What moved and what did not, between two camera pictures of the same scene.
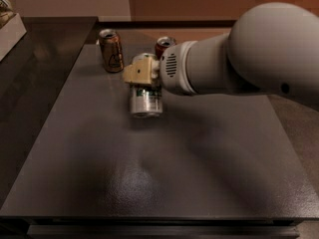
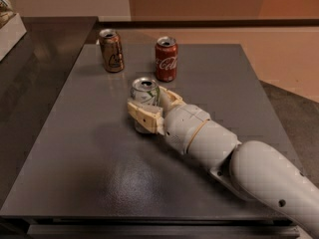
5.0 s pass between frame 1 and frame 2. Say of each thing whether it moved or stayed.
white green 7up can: moved
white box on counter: stayed
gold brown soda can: stayed
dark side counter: stayed
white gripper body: moved
